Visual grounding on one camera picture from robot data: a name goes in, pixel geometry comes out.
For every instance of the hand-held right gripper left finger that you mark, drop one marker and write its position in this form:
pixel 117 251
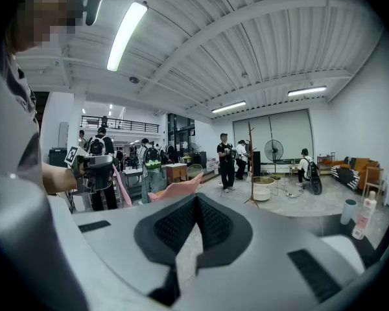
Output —
pixel 116 245

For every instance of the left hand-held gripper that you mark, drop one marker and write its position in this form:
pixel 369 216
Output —
pixel 97 173

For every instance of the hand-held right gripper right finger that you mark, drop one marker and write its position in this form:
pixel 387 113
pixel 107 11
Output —
pixel 262 271

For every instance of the blue-rimmed white cup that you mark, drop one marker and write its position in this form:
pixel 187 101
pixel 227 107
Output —
pixel 347 214

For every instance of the person's left forearm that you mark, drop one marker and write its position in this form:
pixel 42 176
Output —
pixel 58 178

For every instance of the black mezzanine railing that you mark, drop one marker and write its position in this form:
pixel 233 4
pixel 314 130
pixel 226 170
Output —
pixel 120 124

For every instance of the green backpack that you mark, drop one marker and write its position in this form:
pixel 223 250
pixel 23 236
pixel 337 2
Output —
pixel 153 160

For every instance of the round pale tub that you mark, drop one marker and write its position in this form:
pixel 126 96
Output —
pixel 262 193

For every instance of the wooden cabinet with white top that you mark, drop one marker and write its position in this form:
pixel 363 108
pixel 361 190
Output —
pixel 176 173

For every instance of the white power strip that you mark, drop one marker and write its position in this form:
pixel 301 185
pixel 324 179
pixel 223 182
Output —
pixel 291 194

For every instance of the pink cloth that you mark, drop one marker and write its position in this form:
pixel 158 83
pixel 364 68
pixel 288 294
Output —
pixel 178 190

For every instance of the ceiling dome sensor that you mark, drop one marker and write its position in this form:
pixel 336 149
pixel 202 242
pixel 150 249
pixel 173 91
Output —
pixel 134 79

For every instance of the black vanity cabinet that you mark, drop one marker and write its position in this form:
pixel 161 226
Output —
pixel 364 248

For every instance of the black speaker box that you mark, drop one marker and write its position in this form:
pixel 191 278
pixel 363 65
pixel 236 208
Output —
pixel 256 164

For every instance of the person's grey t-shirt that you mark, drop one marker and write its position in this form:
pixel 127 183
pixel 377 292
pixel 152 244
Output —
pixel 22 92

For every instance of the pink bottle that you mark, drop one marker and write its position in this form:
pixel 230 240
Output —
pixel 364 215

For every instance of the black standing fan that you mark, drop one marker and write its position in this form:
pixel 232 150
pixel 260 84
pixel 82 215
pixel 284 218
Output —
pixel 273 149

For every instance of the striped black white blanket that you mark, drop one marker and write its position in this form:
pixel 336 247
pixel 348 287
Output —
pixel 347 177

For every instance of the white roller blind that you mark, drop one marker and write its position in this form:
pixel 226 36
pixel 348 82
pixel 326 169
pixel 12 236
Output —
pixel 243 131
pixel 291 131

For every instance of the long ceiling light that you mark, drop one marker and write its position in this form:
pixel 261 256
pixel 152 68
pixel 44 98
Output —
pixel 126 36
pixel 306 91
pixel 228 107

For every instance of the orange sofa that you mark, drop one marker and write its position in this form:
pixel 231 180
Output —
pixel 363 165

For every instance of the wooden chair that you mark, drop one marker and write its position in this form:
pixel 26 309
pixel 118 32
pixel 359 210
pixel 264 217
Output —
pixel 372 175

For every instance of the person's head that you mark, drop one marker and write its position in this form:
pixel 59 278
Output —
pixel 52 11

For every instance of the black head-mounted camera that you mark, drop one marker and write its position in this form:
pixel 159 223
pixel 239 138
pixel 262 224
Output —
pixel 94 8

